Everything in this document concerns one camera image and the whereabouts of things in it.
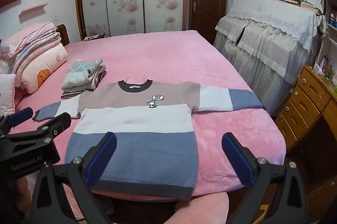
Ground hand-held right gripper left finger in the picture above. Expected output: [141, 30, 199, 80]
[28, 131, 118, 224]

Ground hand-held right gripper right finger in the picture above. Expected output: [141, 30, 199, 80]
[222, 132, 309, 224]

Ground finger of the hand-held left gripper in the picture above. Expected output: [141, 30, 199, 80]
[0, 107, 34, 136]
[16, 112, 72, 143]

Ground colour-block knit sweater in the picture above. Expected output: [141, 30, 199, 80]
[32, 79, 266, 201]

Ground folded grey white clothes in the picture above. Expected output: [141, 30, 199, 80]
[62, 58, 104, 90]

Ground dark grey folded garment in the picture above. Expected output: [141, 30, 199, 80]
[61, 91, 86, 100]

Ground dark wooden headboard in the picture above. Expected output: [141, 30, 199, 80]
[56, 24, 70, 47]

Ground wooden desk with drawers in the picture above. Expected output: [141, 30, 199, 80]
[274, 65, 337, 204]

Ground lace-covered cabinet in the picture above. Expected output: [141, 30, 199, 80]
[213, 16, 308, 117]

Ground pink bed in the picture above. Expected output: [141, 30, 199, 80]
[14, 30, 287, 199]

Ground cluster of small bottles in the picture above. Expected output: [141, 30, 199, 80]
[314, 54, 337, 88]

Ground white lace cover cloth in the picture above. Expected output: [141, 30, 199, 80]
[227, 0, 320, 53]

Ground wooden bookshelf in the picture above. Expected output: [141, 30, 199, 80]
[320, 0, 337, 67]

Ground pale wooden wall shelf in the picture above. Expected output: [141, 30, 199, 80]
[19, 2, 49, 19]

